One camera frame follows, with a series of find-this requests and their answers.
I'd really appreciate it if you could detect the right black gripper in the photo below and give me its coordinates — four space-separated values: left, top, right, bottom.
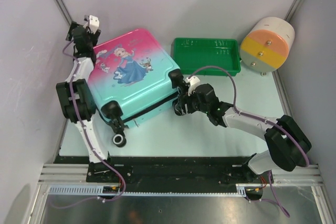
175 90 209 116

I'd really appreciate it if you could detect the pink and teal kids suitcase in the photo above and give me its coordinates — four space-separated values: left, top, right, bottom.
88 28 181 147

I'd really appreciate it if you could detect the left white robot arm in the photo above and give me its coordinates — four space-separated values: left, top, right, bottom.
56 15 109 164

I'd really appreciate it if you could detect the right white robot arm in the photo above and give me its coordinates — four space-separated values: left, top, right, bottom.
173 84 312 183

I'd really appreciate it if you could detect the green plastic tray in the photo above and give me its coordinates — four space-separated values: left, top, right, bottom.
171 37 241 76

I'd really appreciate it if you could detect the white cylinder with orange-yellow face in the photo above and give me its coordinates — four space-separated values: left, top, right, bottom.
240 17 295 73

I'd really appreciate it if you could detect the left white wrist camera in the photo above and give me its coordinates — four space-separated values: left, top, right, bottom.
83 15 100 34

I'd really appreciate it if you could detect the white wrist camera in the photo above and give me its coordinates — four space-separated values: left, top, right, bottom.
83 15 100 34
185 76 201 96

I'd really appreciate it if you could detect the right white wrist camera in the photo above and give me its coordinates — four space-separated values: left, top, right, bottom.
185 76 201 96

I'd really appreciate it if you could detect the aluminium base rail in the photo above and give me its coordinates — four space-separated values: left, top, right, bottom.
39 157 323 196

